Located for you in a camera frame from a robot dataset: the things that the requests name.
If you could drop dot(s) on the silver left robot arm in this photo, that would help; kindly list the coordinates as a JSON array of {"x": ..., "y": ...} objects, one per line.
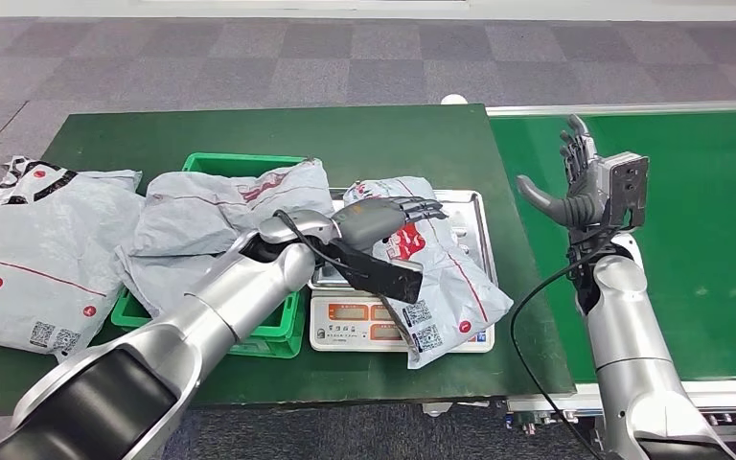
[{"x": 184, "y": 324}]

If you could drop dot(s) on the white table foot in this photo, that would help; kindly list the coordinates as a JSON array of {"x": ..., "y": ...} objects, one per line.
[{"x": 436, "y": 409}]

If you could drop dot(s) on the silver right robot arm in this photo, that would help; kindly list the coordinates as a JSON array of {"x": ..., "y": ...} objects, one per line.
[{"x": 628, "y": 355}]

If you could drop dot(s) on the large grey bag QR codes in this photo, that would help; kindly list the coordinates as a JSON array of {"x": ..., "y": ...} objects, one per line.
[{"x": 38, "y": 254}]

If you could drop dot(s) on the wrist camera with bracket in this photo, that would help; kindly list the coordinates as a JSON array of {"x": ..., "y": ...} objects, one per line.
[
  {"x": 625, "y": 187},
  {"x": 381, "y": 273}
]

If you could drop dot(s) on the silver parcel bag red lettering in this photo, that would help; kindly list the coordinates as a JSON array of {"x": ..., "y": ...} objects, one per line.
[{"x": 457, "y": 286}]

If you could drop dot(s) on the white scale with steel tray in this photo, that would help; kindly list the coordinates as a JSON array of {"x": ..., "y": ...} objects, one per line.
[{"x": 349, "y": 317}]

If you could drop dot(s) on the green conveyor belt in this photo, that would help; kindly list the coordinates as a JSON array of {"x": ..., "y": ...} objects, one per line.
[{"x": 711, "y": 254}]

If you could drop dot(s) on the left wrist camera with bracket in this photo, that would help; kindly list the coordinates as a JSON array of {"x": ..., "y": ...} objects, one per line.
[{"x": 381, "y": 273}]

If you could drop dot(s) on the grey parcel bag red picture print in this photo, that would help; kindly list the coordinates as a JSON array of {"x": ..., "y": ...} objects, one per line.
[{"x": 203, "y": 209}]

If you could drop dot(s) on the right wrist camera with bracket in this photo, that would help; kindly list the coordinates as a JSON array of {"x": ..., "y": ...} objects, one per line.
[{"x": 625, "y": 187}]

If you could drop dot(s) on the green plastic crate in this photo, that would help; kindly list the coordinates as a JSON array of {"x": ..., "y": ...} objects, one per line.
[{"x": 279, "y": 330}]

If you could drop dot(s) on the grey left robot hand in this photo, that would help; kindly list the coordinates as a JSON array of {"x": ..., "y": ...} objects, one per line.
[{"x": 368, "y": 219}]

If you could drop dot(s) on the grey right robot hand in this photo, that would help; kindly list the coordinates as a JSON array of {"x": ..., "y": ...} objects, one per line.
[{"x": 574, "y": 203}]

